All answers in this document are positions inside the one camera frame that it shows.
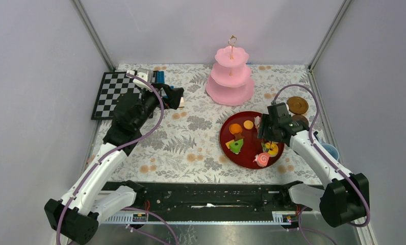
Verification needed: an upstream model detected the pink layered cake slice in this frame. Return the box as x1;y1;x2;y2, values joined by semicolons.
254;116;261;130

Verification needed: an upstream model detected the green cake slice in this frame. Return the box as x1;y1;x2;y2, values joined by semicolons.
230;139;244;155

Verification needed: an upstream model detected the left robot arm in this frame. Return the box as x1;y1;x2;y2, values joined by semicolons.
44;83;184;244

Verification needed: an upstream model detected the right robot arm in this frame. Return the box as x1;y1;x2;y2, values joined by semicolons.
258;103;370;227

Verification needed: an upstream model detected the blue lego brick on pillar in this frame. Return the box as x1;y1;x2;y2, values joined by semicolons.
155;71;165;84

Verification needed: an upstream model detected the dark brown wooden coaster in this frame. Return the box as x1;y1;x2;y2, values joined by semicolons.
292;114;309;127

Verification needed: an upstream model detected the yellow iced donut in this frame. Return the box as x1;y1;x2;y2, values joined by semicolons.
262;142;280;158

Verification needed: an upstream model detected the light brown wooden saucer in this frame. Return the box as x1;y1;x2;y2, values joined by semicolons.
287;96;309;114

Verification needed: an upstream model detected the round yellow biscuit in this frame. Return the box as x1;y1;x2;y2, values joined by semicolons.
243;120;254;130

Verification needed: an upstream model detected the pink swirl roll cake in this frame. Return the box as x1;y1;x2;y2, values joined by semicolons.
254;152;271;167

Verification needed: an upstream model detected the brown star cookie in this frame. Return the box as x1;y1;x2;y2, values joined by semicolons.
234;133;244;141

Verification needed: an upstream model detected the dark red round tray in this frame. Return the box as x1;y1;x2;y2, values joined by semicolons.
219;111;285;170

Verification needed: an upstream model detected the orange round tart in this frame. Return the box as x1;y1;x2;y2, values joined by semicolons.
229;123;243;135

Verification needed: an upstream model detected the square yellow cracker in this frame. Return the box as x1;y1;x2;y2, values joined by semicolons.
226;140;235;150

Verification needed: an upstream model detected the floral table cloth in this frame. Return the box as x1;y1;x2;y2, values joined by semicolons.
110;64;320;185

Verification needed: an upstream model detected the pink three-tier cake stand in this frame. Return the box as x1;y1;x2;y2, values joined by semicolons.
206;35;255;106

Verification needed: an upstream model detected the light blue mug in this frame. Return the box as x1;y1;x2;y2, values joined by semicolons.
321;143;340;161

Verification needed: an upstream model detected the black and white chessboard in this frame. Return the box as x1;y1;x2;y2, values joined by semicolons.
91;71;142;120

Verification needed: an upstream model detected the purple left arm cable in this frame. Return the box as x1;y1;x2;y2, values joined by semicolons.
56;72;180;245

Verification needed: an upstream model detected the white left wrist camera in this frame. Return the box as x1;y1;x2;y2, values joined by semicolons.
125;68;154;83

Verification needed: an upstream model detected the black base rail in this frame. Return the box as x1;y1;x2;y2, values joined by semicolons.
98;181;325;224

